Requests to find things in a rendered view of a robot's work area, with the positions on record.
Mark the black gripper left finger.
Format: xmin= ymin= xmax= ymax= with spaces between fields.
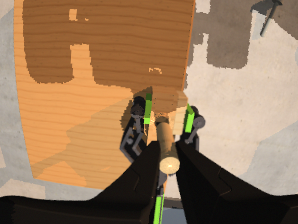
xmin=0 ymin=140 xmax=161 ymax=224

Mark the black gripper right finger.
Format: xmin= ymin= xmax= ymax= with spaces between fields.
xmin=175 ymin=141 xmax=298 ymax=224

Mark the orange wooden board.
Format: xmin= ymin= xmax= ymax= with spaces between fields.
xmin=14 ymin=0 xmax=196 ymax=190

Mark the grey shallow tray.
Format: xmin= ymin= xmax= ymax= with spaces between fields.
xmin=161 ymin=199 xmax=187 ymax=224

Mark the wooden dowel pin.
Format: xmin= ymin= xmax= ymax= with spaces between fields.
xmin=156 ymin=122 xmax=180 ymax=174

